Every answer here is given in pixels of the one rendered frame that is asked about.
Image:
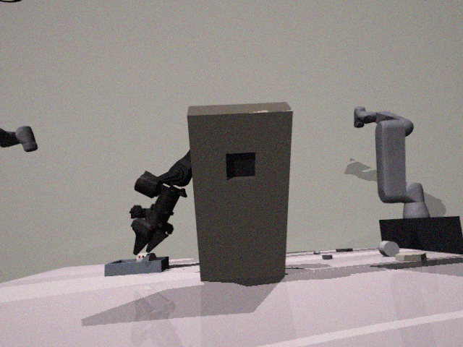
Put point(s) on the white cylinder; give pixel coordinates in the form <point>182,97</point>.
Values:
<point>146,257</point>

